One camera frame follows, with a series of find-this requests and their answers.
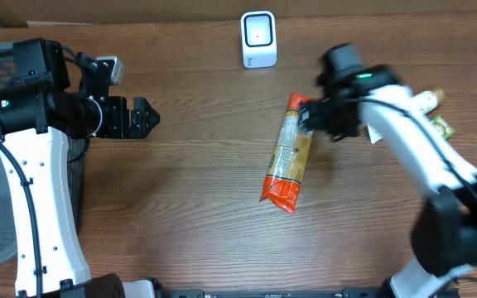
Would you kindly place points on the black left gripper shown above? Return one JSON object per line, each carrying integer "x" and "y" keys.
{"x": 118, "y": 117}

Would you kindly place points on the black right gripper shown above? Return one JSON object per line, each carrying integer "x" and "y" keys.
{"x": 310, "y": 114}

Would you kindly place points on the white tube gold cap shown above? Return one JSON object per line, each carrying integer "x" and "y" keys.
{"x": 423, "y": 102}

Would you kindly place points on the red spaghetti packet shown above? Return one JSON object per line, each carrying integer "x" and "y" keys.
{"x": 286, "y": 169}

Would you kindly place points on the green snack packet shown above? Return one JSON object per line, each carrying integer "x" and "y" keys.
{"x": 442, "y": 127}

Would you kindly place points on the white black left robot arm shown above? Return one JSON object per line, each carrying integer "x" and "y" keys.
{"x": 57, "y": 96}

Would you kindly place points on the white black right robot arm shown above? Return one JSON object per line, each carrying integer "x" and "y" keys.
{"x": 444, "y": 237}

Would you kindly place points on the white barcode scanner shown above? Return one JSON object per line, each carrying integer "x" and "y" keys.
{"x": 258, "y": 39}

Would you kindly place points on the brown cardboard backdrop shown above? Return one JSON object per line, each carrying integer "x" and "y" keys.
{"x": 19, "y": 12}

